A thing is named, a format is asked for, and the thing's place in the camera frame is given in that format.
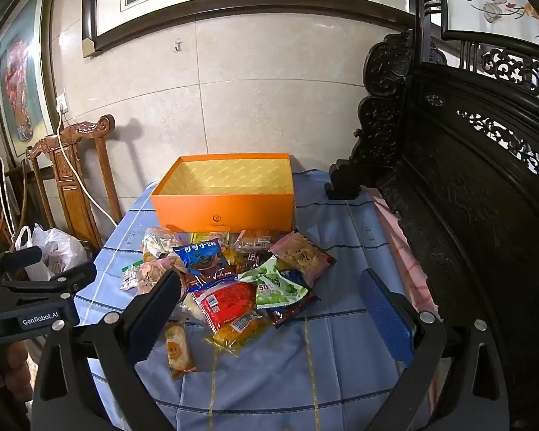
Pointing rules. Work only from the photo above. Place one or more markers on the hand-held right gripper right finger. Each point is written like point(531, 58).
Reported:
point(384, 318)

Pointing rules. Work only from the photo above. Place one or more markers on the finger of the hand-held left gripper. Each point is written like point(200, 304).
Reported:
point(22, 258)
point(72, 278)

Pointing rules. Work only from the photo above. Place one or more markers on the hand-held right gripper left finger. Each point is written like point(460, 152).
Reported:
point(155, 312)

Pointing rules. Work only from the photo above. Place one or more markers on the green cartoon snack packet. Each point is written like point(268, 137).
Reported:
point(128, 277)

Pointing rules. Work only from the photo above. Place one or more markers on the red barcode snack packet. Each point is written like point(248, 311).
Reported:
point(222, 301)

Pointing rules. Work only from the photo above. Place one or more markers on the orange cardboard box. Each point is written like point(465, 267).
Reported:
point(224, 206)

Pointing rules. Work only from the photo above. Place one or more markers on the white plastic bag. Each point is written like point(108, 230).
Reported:
point(54, 249)

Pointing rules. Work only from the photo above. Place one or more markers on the tan bread packet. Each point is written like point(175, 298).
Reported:
point(150, 274)

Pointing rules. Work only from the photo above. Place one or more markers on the small orange face packet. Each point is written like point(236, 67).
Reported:
point(177, 350)

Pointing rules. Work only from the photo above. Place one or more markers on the clear packet of white nuts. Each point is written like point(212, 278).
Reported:
point(159, 240)

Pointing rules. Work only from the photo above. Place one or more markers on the blue cookie packet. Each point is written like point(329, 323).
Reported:
point(197, 253)

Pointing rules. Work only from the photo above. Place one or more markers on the brown chocolate bar packet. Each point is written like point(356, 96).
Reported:
point(218, 274)

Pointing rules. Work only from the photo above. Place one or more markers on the large yellow snack packet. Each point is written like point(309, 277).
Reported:
point(240, 328)

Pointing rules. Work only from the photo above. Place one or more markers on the dark maroon snack packet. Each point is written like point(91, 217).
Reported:
point(294, 313)

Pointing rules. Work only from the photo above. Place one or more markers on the brown carved wooden chair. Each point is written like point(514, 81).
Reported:
point(72, 179)

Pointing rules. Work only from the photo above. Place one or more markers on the yellow green labelled packet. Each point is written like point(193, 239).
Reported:
point(209, 236)

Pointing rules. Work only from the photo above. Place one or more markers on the blue checked tablecloth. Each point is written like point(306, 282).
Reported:
point(341, 233)

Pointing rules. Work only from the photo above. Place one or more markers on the pink brown snack packet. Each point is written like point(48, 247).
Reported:
point(301, 256)

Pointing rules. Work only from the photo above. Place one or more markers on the green grape candy packet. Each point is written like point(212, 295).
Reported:
point(278, 285)

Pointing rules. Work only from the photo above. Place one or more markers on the clear brown cake packet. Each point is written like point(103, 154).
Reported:
point(254, 240)

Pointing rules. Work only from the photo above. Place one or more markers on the dark carved wooden bench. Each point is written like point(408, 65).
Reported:
point(476, 188)

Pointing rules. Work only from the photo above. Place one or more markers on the red figure framed painting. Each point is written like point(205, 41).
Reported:
point(20, 81)

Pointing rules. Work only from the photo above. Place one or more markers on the white wall socket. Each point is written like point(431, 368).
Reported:
point(62, 103)

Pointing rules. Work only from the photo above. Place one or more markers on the small wall hook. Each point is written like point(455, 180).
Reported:
point(178, 45)

